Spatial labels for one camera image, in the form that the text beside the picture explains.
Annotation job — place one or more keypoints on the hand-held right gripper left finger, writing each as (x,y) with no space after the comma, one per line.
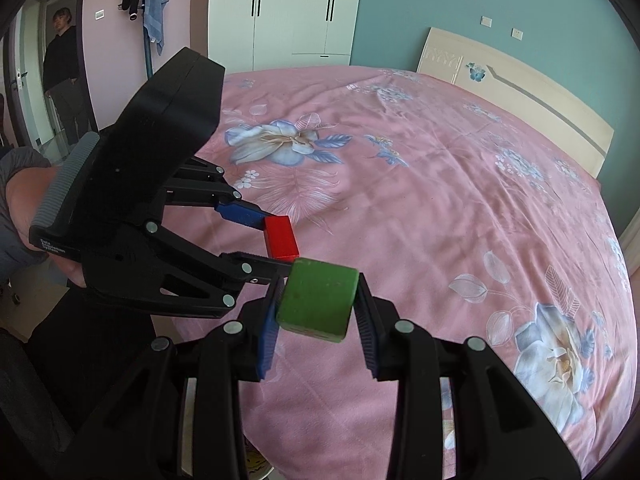
(267,340)

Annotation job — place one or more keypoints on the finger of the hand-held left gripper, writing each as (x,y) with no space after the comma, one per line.
(240,212)
(200,270)

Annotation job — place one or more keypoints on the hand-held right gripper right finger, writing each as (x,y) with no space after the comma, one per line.
(367,340)

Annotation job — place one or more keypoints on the red wooden block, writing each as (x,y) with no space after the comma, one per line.
(280,240)

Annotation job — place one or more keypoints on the green wooden block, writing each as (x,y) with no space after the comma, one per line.
(315,295)

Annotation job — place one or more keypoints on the person's left forearm grey sleeve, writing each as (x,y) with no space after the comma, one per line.
(20,157)

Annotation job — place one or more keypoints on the person's left hand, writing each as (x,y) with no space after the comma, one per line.
(25,200)

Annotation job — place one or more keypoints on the coat stand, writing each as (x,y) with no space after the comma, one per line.
(147,60)

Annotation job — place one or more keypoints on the blue towel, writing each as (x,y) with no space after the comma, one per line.
(155,5)

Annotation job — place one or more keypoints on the pink floral bed sheet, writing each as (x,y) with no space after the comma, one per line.
(425,210)

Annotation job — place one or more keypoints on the white door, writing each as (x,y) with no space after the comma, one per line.
(25,60)

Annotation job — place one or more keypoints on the white wardrobe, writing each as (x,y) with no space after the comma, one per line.
(280,10)

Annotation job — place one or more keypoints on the black trousers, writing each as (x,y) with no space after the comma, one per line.
(40,385)

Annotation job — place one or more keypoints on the cream headboard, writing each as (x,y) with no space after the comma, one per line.
(525,95)

